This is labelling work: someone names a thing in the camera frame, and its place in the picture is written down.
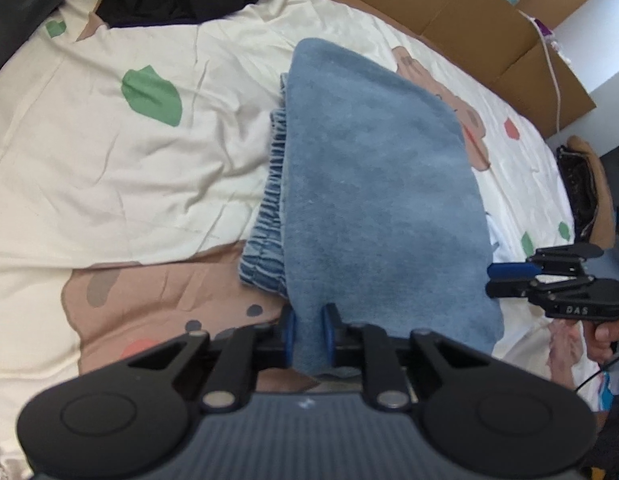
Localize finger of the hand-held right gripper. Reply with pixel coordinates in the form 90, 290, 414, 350
485, 279, 545, 300
486, 243, 605, 281

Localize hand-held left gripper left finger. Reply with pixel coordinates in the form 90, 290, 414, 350
126, 306, 296, 413

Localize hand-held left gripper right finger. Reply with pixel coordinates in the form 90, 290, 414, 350
321, 303, 495, 411

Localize blue denim drawstring pants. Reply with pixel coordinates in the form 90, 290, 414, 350
238, 37, 505, 379

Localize person's right hand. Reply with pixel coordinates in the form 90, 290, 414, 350
583, 317, 619, 363

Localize teal patterned blanket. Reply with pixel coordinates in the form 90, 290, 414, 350
592, 374, 616, 414

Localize brown leather bag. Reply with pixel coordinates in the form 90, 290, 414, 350
555, 135, 616, 252

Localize cream bear print bed sheet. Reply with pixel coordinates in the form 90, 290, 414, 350
0, 0, 611, 480

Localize flat brown cardboard sheet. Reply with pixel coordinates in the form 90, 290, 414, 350
293, 0, 599, 139

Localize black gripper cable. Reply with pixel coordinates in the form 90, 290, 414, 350
572, 341, 619, 397

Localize white power cable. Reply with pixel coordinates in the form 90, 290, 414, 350
518, 9, 563, 134

